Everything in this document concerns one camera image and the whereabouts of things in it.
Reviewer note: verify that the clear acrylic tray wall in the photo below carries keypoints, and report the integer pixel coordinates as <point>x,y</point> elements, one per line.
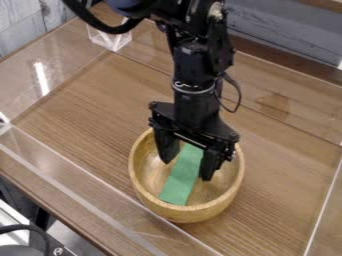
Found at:
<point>77,148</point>

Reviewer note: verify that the grey metal frame bracket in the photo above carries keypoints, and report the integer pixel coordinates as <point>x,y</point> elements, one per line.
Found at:
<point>65,244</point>

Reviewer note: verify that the clear acrylic corner bracket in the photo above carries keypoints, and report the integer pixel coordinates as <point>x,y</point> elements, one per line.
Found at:
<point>109,41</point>

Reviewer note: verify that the brown wooden bowl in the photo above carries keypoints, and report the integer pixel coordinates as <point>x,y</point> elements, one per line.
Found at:
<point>178,206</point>

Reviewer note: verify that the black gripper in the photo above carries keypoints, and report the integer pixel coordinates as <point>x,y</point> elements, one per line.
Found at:
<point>190,119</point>

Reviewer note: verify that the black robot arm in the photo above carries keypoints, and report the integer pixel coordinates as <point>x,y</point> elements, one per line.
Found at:
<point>196,28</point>

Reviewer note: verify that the green rectangular block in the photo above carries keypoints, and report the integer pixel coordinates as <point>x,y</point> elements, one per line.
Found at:
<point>184,176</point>

